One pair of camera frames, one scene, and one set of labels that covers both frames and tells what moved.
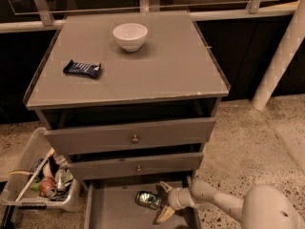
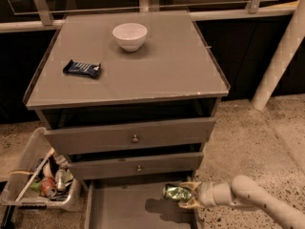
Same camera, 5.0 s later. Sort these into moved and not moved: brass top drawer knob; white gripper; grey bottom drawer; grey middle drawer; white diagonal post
Moved: white gripper
Not moved: grey middle drawer; white diagonal post; grey bottom drawer; brass top drawer knob
